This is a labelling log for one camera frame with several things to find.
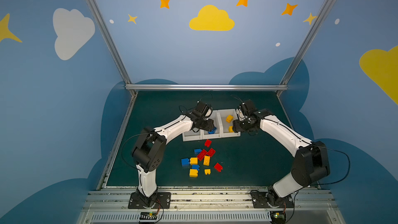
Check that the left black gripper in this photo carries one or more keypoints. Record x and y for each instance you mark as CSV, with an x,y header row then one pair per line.
x,y
207,124

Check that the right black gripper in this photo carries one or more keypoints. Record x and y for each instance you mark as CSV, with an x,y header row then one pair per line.
x,y
238,126

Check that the blue lego brick top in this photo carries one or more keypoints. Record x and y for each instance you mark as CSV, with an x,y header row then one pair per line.
x,y
212,131

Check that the red lego brick top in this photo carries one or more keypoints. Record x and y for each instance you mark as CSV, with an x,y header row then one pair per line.
x,y
208,143

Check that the long red lego brick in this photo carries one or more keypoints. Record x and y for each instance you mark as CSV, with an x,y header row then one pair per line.
x,y
201,155

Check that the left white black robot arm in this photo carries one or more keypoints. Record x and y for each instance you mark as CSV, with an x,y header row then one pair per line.
x,y
150,146

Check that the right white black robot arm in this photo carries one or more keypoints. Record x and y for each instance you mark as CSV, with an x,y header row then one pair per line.
x,y
310,159

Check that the middle white bin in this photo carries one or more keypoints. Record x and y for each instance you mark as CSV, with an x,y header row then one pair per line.
x,y
216,133

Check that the left white bin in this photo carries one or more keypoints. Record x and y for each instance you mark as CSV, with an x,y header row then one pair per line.
x,y
191,135

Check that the blue lego brick left large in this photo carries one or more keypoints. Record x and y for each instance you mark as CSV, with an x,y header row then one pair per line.
x,y
185,162

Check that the small blue lego brick lower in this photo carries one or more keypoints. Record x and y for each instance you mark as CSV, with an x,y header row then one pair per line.
x,y
195,167

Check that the large yellow lego brick bottom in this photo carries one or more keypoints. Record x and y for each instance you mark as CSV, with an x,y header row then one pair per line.
x,y
193,173

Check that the right controller board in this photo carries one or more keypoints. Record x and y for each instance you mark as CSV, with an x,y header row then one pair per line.
x,y
278,217

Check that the controller board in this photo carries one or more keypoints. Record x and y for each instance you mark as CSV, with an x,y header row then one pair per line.
x,y
147,217
278,217

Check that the left controller board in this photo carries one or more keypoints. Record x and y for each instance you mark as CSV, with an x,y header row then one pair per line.
x,y
147,217

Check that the aluminium frame rail back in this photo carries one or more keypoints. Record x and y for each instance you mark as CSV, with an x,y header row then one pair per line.
x,y
170,87

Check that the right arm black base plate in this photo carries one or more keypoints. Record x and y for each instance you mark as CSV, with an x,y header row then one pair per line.
x,y
262,199

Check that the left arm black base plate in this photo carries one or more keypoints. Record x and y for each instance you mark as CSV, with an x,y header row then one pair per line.
x,y
161,199

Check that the aluminium frame post left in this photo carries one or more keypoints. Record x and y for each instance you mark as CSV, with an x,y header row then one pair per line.
x,y
92,4

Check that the aluminium frame post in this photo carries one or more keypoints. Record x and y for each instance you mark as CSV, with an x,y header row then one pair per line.
x,y
310,36
92,4

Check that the aluminium frame post right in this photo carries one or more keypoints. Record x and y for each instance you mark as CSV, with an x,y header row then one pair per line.
x,y
310,36

